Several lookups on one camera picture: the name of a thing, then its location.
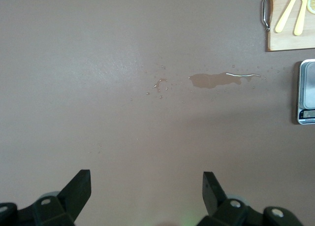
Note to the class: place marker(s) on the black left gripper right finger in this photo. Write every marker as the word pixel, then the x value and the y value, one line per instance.
pixel 211 191

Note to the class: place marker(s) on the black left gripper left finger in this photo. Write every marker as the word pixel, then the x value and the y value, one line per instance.
pixel 76 191

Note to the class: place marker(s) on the spilled brown liquid puddle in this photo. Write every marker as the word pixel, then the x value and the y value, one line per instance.
pixel 211 80

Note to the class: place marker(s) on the small liquid droplet splash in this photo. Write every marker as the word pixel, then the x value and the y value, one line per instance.
pixel 156 84

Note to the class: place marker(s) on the silver digital kitchen scale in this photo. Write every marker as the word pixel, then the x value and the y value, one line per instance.
pixel 307 88

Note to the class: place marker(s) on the yellow plastic fork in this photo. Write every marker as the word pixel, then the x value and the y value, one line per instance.
pixel 283 19

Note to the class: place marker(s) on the yellow plastic knife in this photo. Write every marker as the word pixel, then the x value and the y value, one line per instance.
pixel 299 24

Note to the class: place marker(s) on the lemon slice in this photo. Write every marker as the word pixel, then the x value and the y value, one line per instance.
pixel 312 4

